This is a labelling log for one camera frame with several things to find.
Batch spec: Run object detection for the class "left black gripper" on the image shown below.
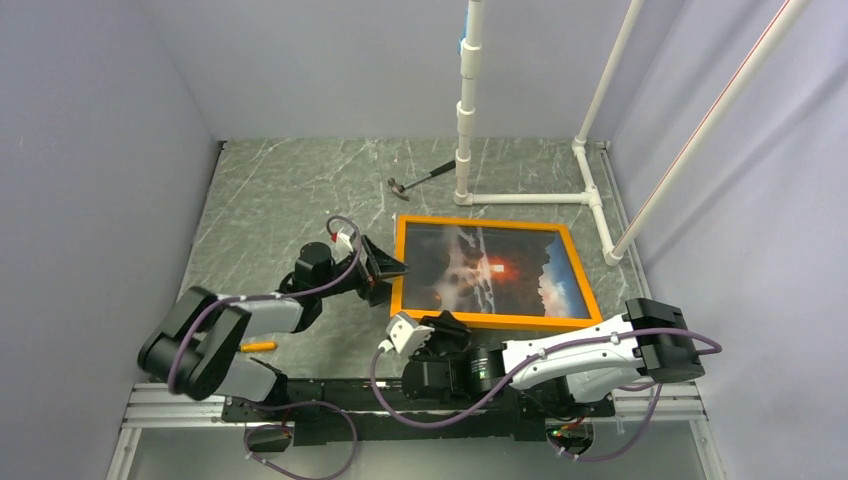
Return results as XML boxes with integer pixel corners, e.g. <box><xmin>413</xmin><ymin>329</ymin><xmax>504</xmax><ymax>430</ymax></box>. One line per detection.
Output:
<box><xmin>317</xmin><ymin>235</ymin><xmax>413</xmax><ymax>307</ymax></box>

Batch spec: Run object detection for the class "orange picture frame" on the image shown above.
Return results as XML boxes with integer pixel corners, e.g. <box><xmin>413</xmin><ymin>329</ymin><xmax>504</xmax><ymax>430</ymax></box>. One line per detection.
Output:
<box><xmin>390</xmin><ymin>215</ymin><xmax>602</xmax><ymax>332</ymax></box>

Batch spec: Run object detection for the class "yellow handled screwdriver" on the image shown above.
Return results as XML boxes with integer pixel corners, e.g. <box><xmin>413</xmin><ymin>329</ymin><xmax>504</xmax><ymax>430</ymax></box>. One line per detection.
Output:
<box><xmin>239</xmin><ymin>341</ymin><xmax>278</xmax><ymax>354</ymax></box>

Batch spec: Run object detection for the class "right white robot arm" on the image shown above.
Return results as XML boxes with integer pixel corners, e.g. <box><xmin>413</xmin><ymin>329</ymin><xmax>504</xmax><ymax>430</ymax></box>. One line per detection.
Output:
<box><xmin>401</xmin><ymin>298</ymin><xmax>705</xmax><ymax>417</ymax></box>

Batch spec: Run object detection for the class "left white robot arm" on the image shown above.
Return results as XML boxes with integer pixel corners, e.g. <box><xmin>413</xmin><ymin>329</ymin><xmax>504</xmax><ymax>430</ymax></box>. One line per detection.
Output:
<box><xmin>137</xmin><ymin>233</ymin><xmax>409</xmax><ymax>420</ymax></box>

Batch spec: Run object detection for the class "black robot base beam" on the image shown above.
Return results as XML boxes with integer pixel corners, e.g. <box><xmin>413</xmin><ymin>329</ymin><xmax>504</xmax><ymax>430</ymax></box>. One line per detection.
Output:
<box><xmin>220</xmin><ymin>377</ymin><xmax>617</xmax><ymax>458</ymax></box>

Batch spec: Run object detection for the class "white PVC pipe stand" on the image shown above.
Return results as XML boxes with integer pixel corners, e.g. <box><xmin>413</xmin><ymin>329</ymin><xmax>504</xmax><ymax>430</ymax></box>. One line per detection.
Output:
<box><xmin>452</xmin><ymin>0</ymin><xmax>645</xmax><ymax>268</ymax></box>

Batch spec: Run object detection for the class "white diagonal pole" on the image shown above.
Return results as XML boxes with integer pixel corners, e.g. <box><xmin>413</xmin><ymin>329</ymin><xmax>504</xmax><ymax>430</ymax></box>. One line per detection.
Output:
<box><xmin>604</xmin><ymin>0</ymin><xmax>809</xmax><ymax>266</ymax></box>

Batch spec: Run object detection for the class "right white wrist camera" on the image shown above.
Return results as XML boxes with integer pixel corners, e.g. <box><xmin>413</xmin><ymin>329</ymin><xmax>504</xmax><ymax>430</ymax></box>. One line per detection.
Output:
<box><xmin>379</xmin><ymin>311</ymin><xmax>435</xmax><ymax>357</ymax></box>

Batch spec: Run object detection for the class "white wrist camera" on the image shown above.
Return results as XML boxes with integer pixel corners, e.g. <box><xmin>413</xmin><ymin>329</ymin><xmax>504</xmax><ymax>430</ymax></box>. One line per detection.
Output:
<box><xmin>330</xmin><ymin>227</ymin><xmax>356</xmax><ymax>258</ymax></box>
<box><xmin>379</xmin><ymin>311</ymin><xmax>435</xmax><ymax>357</ymax></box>

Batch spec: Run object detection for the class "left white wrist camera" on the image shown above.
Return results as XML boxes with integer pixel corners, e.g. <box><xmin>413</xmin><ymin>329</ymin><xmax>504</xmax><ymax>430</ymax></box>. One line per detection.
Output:
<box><xmin>330</xmin><ymin>227</ymin><xmax>356</xmax><ymax>258</ymax></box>

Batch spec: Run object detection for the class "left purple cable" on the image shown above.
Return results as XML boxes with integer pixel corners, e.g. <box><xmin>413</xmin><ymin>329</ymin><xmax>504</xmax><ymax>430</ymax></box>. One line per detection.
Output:
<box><xmin>165</xmin><ymin>215</ymin><xmax>364</xmax><ymax>480</ymax></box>

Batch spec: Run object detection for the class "black handled hammer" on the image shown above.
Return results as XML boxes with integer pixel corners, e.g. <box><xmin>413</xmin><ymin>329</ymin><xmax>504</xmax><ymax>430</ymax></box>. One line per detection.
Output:
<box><xmin>387</xmin><ymin>160</ymin><xmax>456</xmax><ymax>201</ymax></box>

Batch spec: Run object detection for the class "aluminium rail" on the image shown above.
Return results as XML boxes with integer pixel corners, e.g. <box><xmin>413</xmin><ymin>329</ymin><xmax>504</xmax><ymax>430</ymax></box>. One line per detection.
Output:
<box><xmin>121</xmin><ymin>382</ymin><xmax>708</xmax><ymax>431</ymax></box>

